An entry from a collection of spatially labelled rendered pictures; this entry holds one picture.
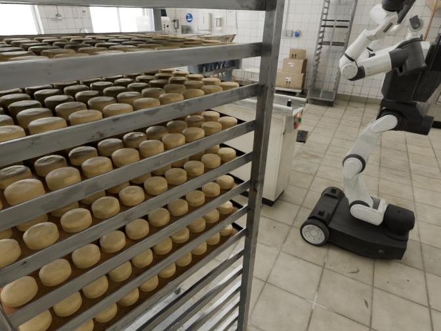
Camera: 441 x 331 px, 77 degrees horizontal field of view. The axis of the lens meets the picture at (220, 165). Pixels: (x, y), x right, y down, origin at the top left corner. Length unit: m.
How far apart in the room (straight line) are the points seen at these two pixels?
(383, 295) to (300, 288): 0.50
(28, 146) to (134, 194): 0.23
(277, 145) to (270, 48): 1.55
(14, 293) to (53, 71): 0.38
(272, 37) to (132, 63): 0.32
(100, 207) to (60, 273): 0.13
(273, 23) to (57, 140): 0.47
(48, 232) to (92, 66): 0.29
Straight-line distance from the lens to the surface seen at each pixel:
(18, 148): 0.44
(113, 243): 0.63
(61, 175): 0.53
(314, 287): 1.97
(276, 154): 2.20
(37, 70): 0.42
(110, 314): 0.75
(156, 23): 0.99
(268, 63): 0.67
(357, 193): 2.17
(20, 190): 0.51
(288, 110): 2.07
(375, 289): 2.11
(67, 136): 0.45
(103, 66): 0.45
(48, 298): 0.59
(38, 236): 0.56
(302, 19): 6.25
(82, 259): 0.62
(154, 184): 0.62
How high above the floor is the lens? 1.48
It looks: 29 degrees down
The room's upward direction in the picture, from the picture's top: 1 degrees clockwise
